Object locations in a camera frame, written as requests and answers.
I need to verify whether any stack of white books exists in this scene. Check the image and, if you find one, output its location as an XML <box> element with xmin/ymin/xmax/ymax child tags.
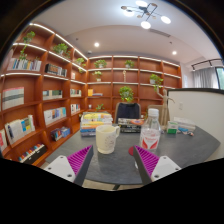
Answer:
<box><xmin>173</xmin><ymin>116</ymin><xmax>197</xmax><ymax>132</ymax></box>

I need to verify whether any small green white box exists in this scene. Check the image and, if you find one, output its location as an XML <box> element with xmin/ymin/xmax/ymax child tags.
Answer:
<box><xmin>166</xmin><ymin>120</ymin><xmax>179</xmax><ymax>135</ymax></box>

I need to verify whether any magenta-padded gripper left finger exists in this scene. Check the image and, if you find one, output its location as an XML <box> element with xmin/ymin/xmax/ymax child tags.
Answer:
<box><xmin>44</xmin><ymin>144</ymin><xmax>95</xmax><ymax>187</ymax></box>

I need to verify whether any black ceiling track light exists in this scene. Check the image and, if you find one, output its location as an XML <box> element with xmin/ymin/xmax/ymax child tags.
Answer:
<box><xmin>191</xmin><ymin>58</ymin><xmax>224</xmax><ymax>71</ymax></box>

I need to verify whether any stack of dark books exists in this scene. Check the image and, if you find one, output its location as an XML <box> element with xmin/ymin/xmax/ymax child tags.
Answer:
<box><xmin>117</xmin><ymin>117</ymin><xmax>145</xmax><ymax>134</ymax></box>

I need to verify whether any grey curtain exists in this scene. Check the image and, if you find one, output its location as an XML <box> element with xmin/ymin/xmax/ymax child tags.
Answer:
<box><xmin>192</xmin><ymin>66</ymin><xmax>220</xmax><ymax>90</ymax></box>

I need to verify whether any wooden shelf unit with books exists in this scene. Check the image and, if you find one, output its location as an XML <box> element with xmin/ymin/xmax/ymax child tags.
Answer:
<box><xmin>0</xmin><ymin>22</ymin><xmax>183</xmax><ymax>168</ymax></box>

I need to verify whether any dark upholstered chair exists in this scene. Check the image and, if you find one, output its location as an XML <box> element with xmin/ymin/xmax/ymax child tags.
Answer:
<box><xmin>114</xmin><ymin>101</ymin><xmax>142</xmax><ymax>125</ymax></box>

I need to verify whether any clear plastic water bottle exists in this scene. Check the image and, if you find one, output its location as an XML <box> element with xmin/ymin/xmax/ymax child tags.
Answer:
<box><xmin>139</xmin><ymin>108</ymin><xmax>162</xmax><ymax>154</ymax></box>

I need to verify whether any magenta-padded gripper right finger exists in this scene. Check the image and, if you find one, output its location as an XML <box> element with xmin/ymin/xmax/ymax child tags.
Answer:
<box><xmin>132</xmin><ymin>144</ymin><xmax>182</xmax><ymax>186</ymax></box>

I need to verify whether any branched ceiling lamp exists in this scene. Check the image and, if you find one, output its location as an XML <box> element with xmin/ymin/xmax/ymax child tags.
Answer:
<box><xmin>120</xmin><ymin>0</ymin><xmax>172</xmax><ymax>30</ymax></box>

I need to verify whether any window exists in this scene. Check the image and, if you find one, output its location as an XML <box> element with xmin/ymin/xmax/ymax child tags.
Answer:
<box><xmin>215</xmin><ymin>66</ymin><xmax>224</xmax><ymax>90</ymax></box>

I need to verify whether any stack of colourful books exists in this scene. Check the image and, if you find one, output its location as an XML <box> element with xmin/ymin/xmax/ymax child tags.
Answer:
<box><xmin>79</xmin><ymin>112</ymin><xmax>114</xmax><ymax>138</ymax></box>

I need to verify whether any wooden artist mannequin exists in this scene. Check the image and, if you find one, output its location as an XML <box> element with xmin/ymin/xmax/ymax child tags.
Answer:
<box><xmin>156</xmin><ymin>88</ymin><xmax>176</xmax><ymax>127</ymax></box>

